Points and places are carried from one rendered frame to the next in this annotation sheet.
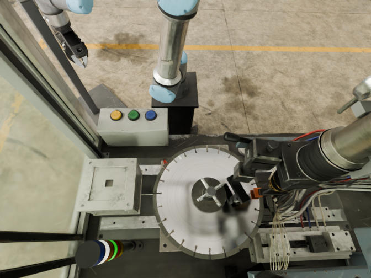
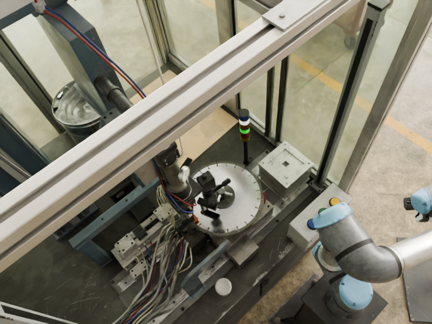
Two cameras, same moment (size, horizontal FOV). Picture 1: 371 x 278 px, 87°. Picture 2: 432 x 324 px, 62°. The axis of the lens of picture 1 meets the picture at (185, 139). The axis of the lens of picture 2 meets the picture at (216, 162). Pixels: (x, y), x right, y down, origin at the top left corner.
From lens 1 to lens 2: 1.14 m
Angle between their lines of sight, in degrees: 56
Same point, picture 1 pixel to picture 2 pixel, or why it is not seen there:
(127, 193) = (269, 166)
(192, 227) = (217, 174)
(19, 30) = (366, 130)
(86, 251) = (245, 112)
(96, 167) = (302, 164)
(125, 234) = (255, 162)
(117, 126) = (323, 197)
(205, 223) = not seen: hidden behind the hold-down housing
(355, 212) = (107, 302)
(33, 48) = (362, 137)
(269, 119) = not seen: outside the picture
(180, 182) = (243, 189)
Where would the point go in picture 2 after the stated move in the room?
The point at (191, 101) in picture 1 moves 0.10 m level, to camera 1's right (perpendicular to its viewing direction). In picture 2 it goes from (312, 298) to (293, 313)
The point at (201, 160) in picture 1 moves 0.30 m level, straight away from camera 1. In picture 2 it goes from (243, 212) to (272, 281)
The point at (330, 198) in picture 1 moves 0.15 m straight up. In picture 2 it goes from (131, 297) to (119, 290)
